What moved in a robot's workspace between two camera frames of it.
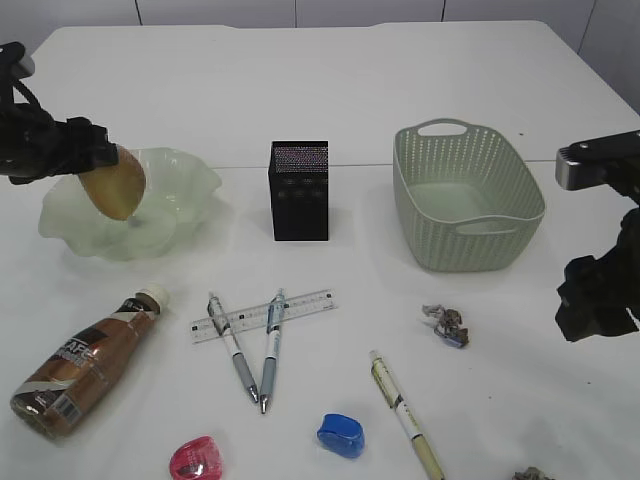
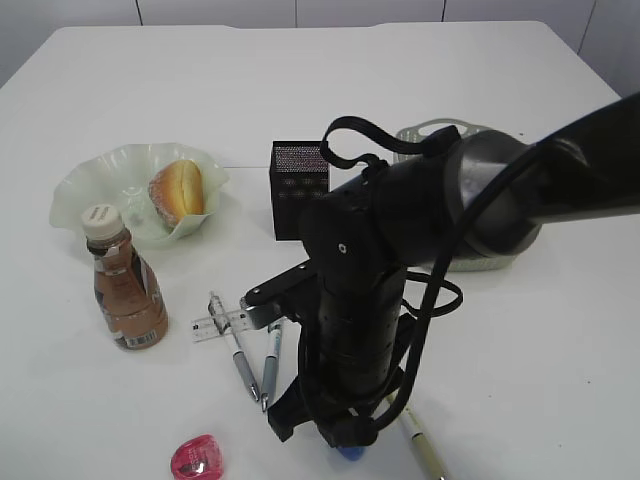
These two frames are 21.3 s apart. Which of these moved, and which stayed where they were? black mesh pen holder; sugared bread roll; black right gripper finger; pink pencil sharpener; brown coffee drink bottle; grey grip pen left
Moved: black right gripper finger; sugared bread roll; brown coffee drink bottle
Stayed: pink pencil sharpener; grey grip pen left; black mesh pen holder
